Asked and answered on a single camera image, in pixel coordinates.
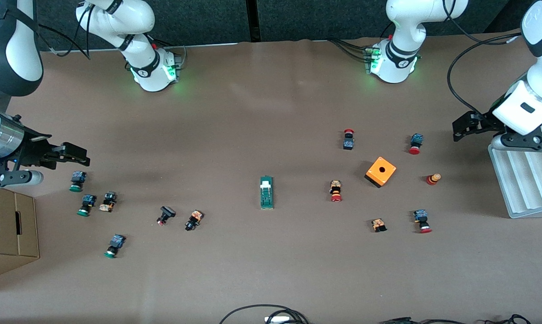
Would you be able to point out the black switch tan contact block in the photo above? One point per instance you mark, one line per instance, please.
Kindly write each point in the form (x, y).
(108, 201)

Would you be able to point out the orange push-button enclosure box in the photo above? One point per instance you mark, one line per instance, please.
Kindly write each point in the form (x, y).
(381, 170)

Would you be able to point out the brown cardboard box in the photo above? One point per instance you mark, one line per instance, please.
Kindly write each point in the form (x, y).
(7, 225)

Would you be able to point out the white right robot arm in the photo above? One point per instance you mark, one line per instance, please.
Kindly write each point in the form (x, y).
(118, 18)

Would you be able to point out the green push button blue block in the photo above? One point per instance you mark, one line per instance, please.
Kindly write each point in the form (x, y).
(115, 244)
(77, 179)
(87, 202)

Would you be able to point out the white plug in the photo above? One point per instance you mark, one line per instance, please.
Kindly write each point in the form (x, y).
(277, 320)

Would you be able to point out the black button orange contact block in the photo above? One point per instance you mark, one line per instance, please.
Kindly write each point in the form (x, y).
(193, 220)

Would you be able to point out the red mushroom button orange block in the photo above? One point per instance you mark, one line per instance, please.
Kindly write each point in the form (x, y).
(336, 189)

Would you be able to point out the red button black block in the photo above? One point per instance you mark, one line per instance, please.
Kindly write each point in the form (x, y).
(348, 141)

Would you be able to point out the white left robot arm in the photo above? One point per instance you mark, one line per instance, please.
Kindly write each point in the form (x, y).
(401, 27)

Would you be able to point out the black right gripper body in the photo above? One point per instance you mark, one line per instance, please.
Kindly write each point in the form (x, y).
(31, 152)

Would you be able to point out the white ridged plastic tray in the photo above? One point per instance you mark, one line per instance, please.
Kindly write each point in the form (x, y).
(523, 180)

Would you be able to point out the red yellow mushroom button head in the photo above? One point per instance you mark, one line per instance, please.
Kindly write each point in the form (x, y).
(433, 179)

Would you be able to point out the red mushroom button blue block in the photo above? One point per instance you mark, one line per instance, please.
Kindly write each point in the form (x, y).
(416, 141)
(421, 218)

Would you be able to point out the black square button red tip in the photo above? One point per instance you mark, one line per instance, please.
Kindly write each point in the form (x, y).
(166, 213)

